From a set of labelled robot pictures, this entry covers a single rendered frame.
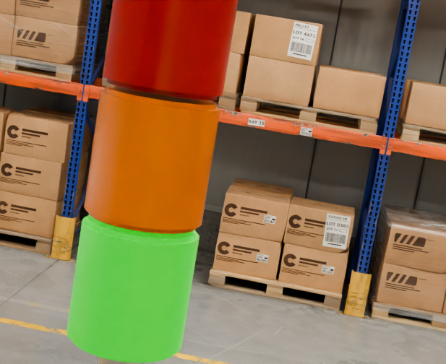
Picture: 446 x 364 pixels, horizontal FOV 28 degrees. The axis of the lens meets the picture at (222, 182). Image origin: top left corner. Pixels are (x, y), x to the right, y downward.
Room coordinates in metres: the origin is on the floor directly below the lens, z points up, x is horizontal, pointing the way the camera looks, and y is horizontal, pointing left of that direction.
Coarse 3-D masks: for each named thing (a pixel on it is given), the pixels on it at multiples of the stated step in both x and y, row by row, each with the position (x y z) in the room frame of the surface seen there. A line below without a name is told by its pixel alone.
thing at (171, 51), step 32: (128, 0) 0.36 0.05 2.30; (160, 0) 0.35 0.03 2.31; (192, 0) 0.35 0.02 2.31; (224, 0) 0.36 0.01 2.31; (128, 32) 0.35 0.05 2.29; (160, 32) 0.35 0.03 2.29; (192, 32) 0.35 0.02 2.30; (224, 32) 0.36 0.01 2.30; (128, 64) 0.35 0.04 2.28; (160, 64) 0.35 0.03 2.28; (192, 64) 0.35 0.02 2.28; (224, 64) 0.37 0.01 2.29; (192, 96) 0.36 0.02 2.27
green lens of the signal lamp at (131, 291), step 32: (96, 224) 0.36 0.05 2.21; (96, 256) 0.35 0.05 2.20; (128, 256) 0.35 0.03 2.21; (160, 256) 0.35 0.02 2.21; (192, 256) 0.37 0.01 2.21; (96, 288) 0.35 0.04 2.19; (128, 288) 0.35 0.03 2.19; (160, 288) 0.35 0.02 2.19; (96, 320) 0.35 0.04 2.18; (128, 320) 0.35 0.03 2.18; (160, 320) 0.35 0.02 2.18; (96, 352) 0.35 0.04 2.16; (128, 352) 0.35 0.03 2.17; (160, 352) 0.36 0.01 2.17
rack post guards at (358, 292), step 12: (60, 216) 7.97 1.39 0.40; (60, 228) 7.97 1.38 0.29; (72, 228) 7.98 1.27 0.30; (60, 240) 7.96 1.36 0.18; (72, 240) 8.03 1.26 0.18; (60, 252) 7.96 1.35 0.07; (360, 276) 7.72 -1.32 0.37; (348, 288) 7.79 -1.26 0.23; (360, 288) 7.72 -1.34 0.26; (348, 300) 7.73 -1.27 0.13; (360, 300) 7.71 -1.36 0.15; (348, 312) 7.72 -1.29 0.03; (360, 312) 7.71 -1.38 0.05
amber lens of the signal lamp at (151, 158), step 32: (128, 96) 0.35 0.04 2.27; (160, 96) 0.37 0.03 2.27; (96, 128) 0.37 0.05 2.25; (128, 128) 0.35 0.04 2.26; (160, 128) 0.35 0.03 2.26; (192, 128) 0.35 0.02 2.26; (96, 160) 0.36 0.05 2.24; (128, 160) 0.35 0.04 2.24; (160, 160) 0.35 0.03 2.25; (192, 160) 0.36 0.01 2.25; (96, 192) 0.36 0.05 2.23; (128, 192) 0.35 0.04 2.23; (160, 192) 0.35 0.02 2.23; (192, 192) 0.36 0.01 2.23; (128, 224) 0.35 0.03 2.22; (160, 224) 0.35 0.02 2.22; (192, 224) 0.36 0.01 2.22
